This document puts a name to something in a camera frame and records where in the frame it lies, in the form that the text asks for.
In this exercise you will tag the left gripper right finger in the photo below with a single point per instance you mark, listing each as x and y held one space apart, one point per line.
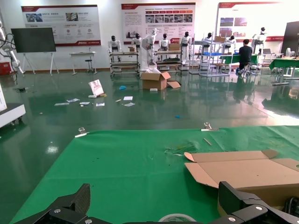
227 196

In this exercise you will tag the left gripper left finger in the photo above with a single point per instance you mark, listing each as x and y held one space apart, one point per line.
81 200

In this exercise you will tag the white industrial robot arm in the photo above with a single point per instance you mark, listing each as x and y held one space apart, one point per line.
12 58

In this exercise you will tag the cardboard box with round hole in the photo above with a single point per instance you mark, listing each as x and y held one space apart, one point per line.
245 170

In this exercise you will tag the small white box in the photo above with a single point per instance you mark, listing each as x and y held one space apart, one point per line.
153 89

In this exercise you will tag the clear tape roll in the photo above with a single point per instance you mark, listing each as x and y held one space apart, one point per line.
177 218

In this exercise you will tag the green table cloth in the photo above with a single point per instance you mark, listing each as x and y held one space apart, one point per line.
128 168

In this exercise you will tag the thin wooden stick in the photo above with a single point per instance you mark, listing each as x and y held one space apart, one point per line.
207 141

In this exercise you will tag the clear plastic wrapper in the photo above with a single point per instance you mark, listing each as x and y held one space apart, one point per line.
182 149

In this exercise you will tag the metal binder clip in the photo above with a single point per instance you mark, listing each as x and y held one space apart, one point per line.
209 128
81 132

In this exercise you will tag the blue cloth scrap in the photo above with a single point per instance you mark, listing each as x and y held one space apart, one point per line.
179 116
123 87

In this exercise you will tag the paper sheet on floor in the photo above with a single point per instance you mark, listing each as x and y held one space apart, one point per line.
129 104
84 103
100 104
73 100
128 98
61 104

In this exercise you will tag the white wheeled machine base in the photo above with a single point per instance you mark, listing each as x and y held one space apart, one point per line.
9 114

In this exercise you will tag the white paper bag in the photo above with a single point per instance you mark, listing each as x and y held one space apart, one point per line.
96 87

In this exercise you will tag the black floor object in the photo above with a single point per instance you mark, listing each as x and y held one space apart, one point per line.
21 89

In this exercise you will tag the black stool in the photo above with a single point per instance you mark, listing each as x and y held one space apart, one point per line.
89 66

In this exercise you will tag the large open floor carton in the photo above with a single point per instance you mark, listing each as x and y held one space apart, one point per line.
154 81

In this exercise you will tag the green covered table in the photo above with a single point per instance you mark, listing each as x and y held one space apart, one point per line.
285 64
254 59

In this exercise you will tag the person in black shirt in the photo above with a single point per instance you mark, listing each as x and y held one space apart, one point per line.
245 56

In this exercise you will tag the metal roller rack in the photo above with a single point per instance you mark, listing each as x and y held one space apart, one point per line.
168 60
123 63

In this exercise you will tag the white table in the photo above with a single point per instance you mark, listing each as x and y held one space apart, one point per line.
83 54

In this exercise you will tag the red bin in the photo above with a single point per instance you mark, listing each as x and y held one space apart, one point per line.
4 68

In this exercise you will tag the white humanoid robot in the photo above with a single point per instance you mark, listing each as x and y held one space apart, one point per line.
137 40
231 40
114 44
186 40
260 37
164 43
208 38

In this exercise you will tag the small brown carton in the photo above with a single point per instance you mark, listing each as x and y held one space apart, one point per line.
219 39
174 46
132 49

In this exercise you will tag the plastic wrapped white humanoid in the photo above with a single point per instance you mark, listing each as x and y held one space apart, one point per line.
149 46

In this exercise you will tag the black display on stand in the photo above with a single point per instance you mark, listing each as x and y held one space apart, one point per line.
32 39

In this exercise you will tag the tall black panel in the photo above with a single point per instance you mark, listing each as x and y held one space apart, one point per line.
290 38

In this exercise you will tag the grey metal shelf frame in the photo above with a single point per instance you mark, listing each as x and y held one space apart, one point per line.
210 58

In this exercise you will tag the red white wall poster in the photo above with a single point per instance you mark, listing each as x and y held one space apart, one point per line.
158 21
245 21
60 23

